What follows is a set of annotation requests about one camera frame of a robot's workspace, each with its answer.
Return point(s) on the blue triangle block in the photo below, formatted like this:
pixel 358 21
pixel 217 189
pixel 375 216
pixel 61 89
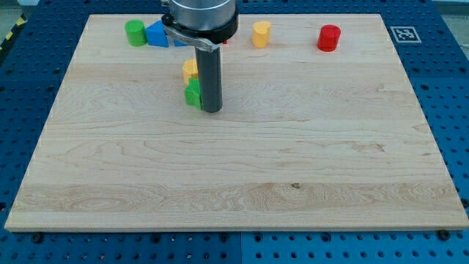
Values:
pixel 156 35

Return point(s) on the white fiducial marker tag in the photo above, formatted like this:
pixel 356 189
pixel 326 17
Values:
pixel 405 34

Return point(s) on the wooden board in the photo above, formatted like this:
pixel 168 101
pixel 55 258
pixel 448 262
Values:
pixel 306 140

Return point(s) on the blue block behind arm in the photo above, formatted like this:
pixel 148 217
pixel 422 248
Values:
pixel 178 43

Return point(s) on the yellow hexagon block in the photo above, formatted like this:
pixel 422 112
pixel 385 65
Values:
pixel 189 70

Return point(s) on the yellow heart block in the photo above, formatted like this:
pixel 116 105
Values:
pixel 261 34

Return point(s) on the green cylinder block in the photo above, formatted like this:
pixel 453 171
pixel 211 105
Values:
pixel 135 32

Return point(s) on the green star block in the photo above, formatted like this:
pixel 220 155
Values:
pixel 193 93

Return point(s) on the red cylinder block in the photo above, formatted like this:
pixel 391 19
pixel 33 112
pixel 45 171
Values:
pixel 329 38

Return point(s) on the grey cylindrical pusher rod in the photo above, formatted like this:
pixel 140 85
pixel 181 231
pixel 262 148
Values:
pixel 209 71

